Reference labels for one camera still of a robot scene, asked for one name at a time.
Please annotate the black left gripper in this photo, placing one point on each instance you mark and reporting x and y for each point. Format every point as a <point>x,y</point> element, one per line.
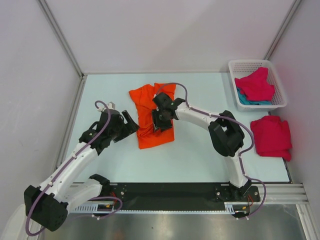
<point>128,128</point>

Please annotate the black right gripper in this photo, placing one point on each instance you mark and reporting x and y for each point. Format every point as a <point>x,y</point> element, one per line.
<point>157,123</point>

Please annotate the orange t shirt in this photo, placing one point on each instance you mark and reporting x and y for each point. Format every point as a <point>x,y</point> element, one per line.
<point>142,97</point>

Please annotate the white plastic basket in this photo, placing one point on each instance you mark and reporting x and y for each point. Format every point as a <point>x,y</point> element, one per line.
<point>244,67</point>

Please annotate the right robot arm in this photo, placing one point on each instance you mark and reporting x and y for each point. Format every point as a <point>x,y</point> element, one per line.
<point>225,133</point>

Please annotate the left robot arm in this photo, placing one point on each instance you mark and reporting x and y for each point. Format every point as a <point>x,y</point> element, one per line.
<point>50,203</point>

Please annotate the pink t shirt in basket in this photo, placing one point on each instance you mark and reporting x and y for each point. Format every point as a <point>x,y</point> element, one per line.
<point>255,86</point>

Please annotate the folded pink t shirt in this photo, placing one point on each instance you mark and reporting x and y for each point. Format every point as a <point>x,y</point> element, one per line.
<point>272,137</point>

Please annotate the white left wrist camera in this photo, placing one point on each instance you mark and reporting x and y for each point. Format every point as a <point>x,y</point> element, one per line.
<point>104,107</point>

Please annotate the white slotted cable duct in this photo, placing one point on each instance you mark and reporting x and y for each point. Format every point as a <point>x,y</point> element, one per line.
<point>214,208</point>

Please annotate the right aluminium corner post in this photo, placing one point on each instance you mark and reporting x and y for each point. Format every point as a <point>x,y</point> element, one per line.
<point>284,26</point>

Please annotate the aluminium corner post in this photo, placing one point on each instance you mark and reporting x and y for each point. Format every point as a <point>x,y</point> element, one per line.
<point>48,14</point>
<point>284,26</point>

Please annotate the aluminium front rail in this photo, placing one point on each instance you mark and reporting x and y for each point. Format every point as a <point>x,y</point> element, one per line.
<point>287,193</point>

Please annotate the left aluminium corner post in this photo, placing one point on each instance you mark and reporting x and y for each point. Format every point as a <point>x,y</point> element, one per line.
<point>48,14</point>

